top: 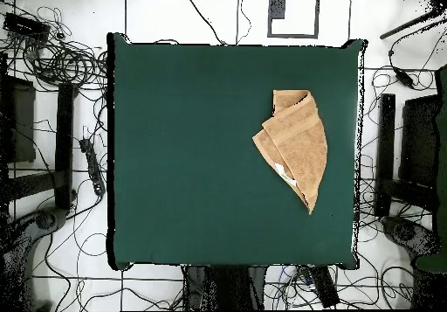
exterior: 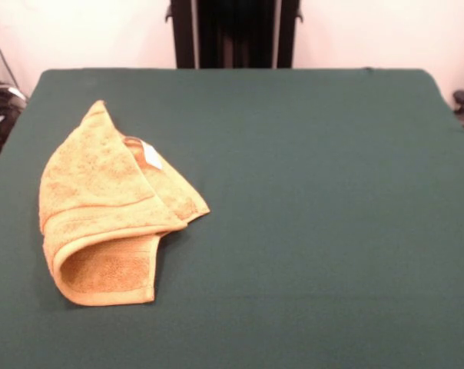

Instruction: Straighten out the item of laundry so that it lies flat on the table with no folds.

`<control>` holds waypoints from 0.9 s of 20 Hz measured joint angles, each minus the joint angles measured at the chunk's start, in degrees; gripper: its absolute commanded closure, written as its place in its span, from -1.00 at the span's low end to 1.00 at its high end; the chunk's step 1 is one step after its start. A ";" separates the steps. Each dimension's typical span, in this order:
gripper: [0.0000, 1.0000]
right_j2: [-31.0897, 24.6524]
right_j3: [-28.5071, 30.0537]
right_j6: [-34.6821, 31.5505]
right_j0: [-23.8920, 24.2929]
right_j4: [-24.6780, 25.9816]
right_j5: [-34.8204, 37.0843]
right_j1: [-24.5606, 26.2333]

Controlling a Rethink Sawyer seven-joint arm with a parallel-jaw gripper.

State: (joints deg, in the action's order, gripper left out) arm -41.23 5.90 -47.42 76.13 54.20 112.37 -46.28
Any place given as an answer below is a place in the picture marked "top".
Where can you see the yellow-orange terry towel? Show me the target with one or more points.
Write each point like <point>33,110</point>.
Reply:
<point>300,144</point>

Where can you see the black flat panel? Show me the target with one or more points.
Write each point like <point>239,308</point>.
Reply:
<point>419,140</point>
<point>22,123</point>

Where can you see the dark green table cloth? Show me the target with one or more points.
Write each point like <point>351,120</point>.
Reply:
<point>167,116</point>

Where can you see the black power strip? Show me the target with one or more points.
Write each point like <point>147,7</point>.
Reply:
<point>92,165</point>

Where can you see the black stand bar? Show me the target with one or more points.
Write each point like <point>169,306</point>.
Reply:
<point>387,133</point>
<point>64,144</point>

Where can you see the small gray square plate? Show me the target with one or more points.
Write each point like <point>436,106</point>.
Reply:
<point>278,9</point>

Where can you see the gray chair base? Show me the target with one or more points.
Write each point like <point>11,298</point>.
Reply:
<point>49,219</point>
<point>405,231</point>

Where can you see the black power adapter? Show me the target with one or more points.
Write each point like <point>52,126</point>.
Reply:
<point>405,78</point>

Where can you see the black tripod leg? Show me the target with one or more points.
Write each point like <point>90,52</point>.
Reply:
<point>408,23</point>

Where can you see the black box device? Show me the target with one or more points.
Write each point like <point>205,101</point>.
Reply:
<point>24,27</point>

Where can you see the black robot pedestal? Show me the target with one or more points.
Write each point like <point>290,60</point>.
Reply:
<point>223,291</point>

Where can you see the gray square frame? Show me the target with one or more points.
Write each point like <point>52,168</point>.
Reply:
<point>317,15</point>

